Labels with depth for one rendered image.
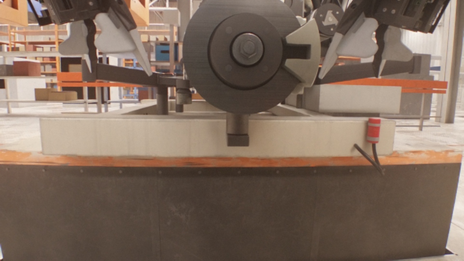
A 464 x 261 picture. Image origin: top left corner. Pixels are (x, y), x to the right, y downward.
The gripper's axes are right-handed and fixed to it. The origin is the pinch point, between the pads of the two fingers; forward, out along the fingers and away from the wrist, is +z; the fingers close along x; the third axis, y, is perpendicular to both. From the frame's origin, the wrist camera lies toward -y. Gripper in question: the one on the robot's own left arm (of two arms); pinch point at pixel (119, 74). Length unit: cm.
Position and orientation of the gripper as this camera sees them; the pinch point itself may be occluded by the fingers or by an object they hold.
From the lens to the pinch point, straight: 41.5
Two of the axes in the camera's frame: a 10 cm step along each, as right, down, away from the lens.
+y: -5.0, 4.9, -7.1
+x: 8.5, 1.3, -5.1
